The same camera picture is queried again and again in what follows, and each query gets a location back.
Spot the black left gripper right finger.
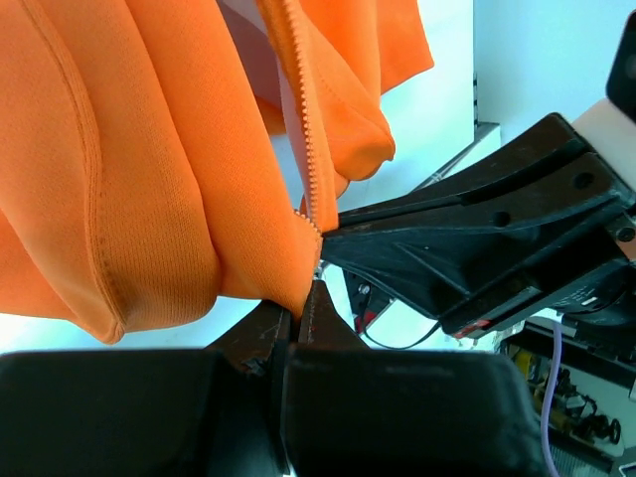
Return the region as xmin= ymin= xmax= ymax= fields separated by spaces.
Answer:
xmin=282 ymin=280 xmax=547 ymax=476

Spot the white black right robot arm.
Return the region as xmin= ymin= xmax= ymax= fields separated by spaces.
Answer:
xmin=322 ymin=20 xmax=635 ymax=337

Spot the orange jacket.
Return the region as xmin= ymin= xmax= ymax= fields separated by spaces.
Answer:
xmin=1 ymin=1 xmax=433 ymax=344

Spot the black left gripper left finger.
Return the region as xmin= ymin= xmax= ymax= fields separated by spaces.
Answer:
xmin=1 ymin=302 xmax=291 ymax=476

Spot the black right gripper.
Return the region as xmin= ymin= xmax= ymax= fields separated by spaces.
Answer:
xmin=322 ymin=113 xmax=635 ymax=337

